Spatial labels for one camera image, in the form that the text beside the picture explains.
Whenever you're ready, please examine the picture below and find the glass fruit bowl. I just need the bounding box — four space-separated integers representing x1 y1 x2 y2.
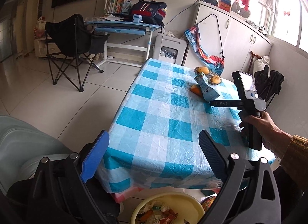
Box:
194 69 218 84

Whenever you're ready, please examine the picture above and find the pale green sofa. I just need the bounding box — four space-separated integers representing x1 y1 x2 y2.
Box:
1 115 72 195

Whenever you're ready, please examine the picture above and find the dark blue red backpack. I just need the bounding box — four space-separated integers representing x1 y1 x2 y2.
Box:
128 0 167 26

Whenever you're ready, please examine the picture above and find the colourful hanging fabric banner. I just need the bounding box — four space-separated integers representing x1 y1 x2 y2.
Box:
184 24 225 75

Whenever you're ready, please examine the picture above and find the row of books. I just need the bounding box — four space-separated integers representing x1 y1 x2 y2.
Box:
103 0 134 14

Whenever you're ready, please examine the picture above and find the yellow plastic trash bin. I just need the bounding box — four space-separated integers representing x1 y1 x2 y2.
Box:
131 192 205 223

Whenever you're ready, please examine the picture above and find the black folding camp chair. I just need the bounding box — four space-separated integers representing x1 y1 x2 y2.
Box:
45 14 110 92

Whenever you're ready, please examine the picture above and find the blue study desk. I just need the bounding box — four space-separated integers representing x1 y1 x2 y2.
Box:
85 20 163 67

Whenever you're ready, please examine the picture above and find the yellow mango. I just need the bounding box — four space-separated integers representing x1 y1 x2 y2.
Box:
210 75 221 85
195 66 210 75

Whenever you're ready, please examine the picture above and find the red orange snack bag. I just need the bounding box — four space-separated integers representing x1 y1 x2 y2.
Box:
136 209 177 224

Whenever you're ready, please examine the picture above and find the white stuffed sack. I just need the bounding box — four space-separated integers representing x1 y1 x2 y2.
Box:
253 55 270 78

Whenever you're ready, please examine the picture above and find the right hand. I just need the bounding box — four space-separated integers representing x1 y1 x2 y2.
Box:
239 111 292 159

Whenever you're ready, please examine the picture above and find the blue checkered tablecloth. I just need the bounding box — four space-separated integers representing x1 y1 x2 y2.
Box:
98 59 275 195

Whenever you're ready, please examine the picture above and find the white plastic stool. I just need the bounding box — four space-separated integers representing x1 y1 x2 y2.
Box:
152 33 187 65

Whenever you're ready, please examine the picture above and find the black folded chair right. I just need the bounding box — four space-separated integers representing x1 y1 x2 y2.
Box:
254 65 285 107

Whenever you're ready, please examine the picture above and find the white storage cabinet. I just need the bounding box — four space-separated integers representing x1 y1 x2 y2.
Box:
192 1 272 81

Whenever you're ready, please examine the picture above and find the colourful knitted slipper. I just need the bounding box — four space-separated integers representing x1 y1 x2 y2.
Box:
201 196 216 212

